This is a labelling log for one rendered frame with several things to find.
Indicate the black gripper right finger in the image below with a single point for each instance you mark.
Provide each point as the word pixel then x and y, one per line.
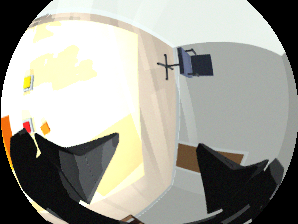
pixel 222 177

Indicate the yellow button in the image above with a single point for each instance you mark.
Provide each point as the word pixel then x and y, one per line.
pixel 28 83

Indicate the red button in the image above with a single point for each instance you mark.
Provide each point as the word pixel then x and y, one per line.
pixel 27 124

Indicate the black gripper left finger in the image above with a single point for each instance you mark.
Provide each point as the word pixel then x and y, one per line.
pixel 83 165

